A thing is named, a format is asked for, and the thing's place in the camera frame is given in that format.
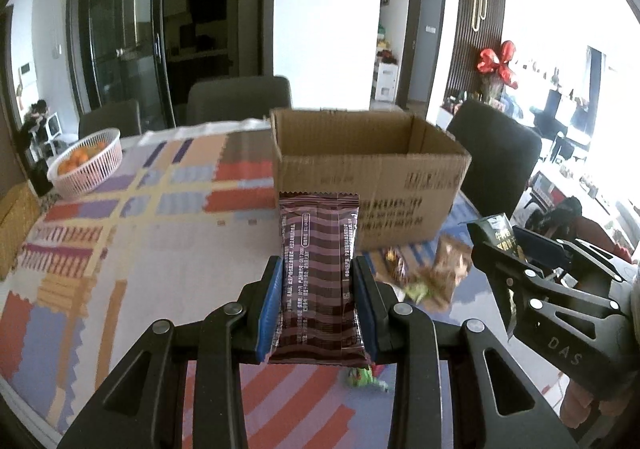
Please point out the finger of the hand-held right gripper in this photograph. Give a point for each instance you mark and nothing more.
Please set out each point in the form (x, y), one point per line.
(530, 286)
(550, 249)

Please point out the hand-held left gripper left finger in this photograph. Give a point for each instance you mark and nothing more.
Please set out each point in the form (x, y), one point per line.
(270, 309)

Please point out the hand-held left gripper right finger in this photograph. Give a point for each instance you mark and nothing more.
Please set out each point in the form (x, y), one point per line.
(365, 314)

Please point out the brown striped snack packet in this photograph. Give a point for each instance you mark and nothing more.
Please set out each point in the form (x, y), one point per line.
(320, 279)

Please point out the dark green snack packet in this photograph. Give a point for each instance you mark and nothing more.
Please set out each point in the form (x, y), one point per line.
(495, 229)

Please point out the green lollipop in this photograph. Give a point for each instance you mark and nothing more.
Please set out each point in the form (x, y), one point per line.
(362, 379)

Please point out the cardboard box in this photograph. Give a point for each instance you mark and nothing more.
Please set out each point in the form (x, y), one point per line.
(390, 179)

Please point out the green candy wrapper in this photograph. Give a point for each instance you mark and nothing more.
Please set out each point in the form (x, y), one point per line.
(417, 291)

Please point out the dark brown snack packet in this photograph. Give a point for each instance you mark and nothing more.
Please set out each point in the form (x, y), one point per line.
(397, 265)

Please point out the golden brown snack packet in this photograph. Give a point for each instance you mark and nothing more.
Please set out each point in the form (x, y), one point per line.
(450, 269)

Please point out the dark dining chair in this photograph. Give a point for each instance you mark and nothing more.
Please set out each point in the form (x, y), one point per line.
(500, 154)

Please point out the patchwork printed tablecloth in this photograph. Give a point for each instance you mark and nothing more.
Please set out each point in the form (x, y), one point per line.
(150, 254)

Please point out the red bow decoration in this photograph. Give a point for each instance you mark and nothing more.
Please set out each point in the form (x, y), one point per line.
(492, 61)

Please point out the grey dining chair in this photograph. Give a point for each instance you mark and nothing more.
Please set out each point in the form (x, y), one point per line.
(237, 99)
(112, 119)

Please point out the white plastic basket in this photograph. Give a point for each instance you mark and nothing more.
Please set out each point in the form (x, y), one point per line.
(92, 174)

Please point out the white drawer cabinet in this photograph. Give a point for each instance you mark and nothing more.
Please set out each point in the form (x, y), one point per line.
(386, 81)

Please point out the pile of oranges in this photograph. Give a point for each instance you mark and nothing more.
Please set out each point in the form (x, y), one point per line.
(82, 156)

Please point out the dark wooden door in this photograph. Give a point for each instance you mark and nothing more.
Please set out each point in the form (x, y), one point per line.
(425, 39)

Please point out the dark object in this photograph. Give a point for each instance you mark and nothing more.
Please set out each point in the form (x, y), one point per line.
(32, 121)

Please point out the glass sliding door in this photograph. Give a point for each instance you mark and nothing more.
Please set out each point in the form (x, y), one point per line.
(120, 29)

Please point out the gold wall ornament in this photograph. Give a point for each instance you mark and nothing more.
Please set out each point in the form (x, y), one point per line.
(481, 9)

